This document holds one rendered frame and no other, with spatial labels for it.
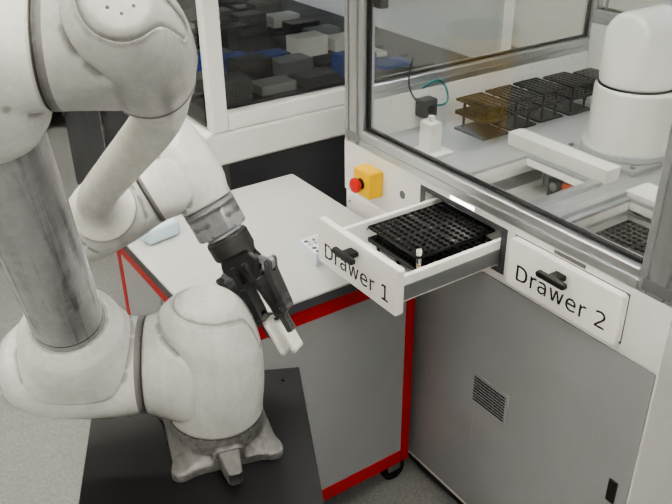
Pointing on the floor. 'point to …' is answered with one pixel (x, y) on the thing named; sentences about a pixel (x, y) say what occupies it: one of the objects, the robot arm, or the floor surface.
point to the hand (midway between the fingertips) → (283, 333)
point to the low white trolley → (306, 328)
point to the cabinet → (530, 402)
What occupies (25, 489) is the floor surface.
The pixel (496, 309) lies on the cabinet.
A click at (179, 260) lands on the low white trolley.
